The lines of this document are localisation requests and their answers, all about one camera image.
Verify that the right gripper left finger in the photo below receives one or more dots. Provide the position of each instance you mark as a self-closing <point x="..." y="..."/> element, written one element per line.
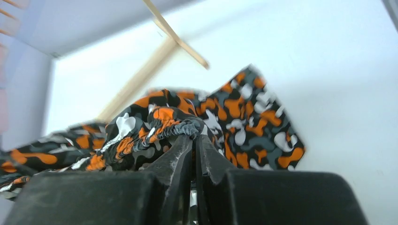
<point x="157" y="195"/>

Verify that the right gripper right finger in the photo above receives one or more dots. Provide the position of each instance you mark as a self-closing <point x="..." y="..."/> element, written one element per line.
<point x="227" y="195"/>

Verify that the orange camouflage shorts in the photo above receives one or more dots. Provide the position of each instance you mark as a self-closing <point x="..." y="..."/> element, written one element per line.
<point x="243" y="121"/>

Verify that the pink plastic hanger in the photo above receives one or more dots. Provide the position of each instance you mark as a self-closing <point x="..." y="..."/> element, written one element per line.
<point x="8" y="26"/>

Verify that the wooden clothes rack frame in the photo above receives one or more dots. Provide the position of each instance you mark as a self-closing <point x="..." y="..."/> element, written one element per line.
<point x="150" y="68"/>

